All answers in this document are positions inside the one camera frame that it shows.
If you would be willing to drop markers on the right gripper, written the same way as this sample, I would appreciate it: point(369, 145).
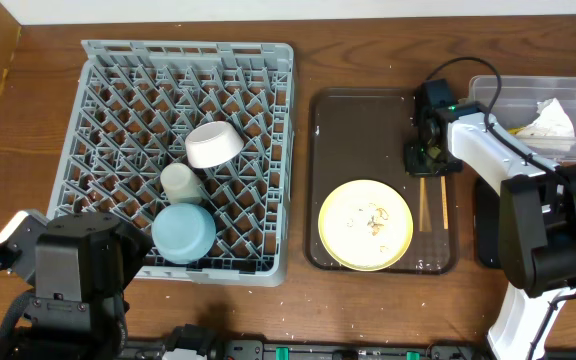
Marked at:
point(429, 163)

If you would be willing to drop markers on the green yellow wrapper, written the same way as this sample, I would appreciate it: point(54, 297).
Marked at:
point(515, 131)

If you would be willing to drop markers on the white napkin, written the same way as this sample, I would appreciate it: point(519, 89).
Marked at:
point(552, 129)

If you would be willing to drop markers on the pink white bowl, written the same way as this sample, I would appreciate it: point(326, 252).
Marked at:
point(212, 144)

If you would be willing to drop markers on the white plastic cup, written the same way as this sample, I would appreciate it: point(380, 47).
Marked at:
point(181, 184)

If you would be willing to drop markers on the light blue bowl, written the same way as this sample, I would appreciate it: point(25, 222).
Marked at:
point(183, 233)

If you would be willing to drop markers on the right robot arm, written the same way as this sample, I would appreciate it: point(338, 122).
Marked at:
point(528, 313)

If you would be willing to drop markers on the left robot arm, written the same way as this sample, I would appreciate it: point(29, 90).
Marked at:
point(77, 267)

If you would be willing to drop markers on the clear plastic waste bin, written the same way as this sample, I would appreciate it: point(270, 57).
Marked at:
point(520, 103)

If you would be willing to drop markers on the dark brown serving tray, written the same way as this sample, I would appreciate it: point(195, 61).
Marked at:
point(360, 133)

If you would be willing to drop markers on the yellow plate with scraps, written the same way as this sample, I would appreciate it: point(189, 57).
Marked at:
point(365, 225)

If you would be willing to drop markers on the black tray bin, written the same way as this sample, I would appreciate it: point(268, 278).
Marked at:
point(488, 225)

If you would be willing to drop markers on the grey plastic dish rack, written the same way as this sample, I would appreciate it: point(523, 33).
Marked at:
point(136, 103)

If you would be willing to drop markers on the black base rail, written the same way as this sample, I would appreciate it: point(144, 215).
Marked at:
point(192, 342)

